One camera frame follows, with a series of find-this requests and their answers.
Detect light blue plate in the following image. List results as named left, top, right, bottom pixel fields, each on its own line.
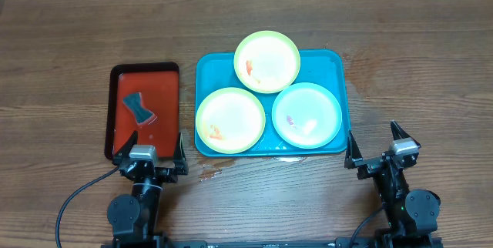
left=271, top=82, right=343, bottom=149

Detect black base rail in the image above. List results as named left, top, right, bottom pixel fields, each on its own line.
left=101, top=236, right=444, bottom=248

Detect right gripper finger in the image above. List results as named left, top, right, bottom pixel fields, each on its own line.
left=390, top=120, right=409, bottom=140
left=344, top=131, right=363, bottom=169

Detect blue plastic tray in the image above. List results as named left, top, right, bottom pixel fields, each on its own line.
left=195, top=49, right=351, bottom=157

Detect yellow-green plate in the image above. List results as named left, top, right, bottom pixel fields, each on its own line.
left=195, top=87, right=266, bottom=154
left=233, top=31, right=301, bottom=94

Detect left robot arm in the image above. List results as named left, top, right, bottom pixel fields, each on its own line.
left=107, top=132, right=189, bottom=248

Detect red black tray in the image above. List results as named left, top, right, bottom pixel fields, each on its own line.
left=104, top=62, right=179, bottom=160

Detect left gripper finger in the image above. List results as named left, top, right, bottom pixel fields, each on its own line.
left=173, top=132, right=189, bottom=175
left=112, top=131, right=138, bottom=165

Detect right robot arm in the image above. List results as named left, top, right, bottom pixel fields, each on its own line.
left=344, top=120, right=443, bottom=247

